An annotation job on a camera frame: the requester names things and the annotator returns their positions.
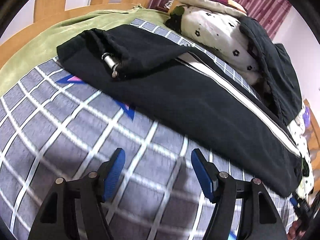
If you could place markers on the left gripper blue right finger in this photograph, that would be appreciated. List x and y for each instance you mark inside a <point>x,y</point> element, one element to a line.
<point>259,218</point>

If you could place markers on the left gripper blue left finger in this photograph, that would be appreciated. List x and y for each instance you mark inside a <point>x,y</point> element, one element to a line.
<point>56,218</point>

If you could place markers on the black sweatpants with white stripe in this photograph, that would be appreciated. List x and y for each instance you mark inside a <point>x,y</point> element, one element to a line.
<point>133,66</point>

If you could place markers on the person right hand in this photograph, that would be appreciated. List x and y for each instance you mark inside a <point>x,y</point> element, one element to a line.
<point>293,232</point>

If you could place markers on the purple plush toy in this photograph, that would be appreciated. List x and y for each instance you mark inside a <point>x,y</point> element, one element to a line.
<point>306,116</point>

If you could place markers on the grey checked bed sheet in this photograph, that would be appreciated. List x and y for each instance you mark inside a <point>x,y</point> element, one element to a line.
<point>53,124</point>

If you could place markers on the black padded jacket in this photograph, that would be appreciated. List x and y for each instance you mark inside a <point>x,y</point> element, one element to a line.
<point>274,64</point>

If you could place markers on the green blanket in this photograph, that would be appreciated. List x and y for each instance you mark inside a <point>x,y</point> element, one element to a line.
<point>37,43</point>

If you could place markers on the white floral quilt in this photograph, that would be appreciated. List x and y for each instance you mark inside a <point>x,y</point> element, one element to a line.
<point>220,40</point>

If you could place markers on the purple patterned pillow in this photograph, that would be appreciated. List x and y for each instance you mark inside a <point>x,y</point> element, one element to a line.
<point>228,7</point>

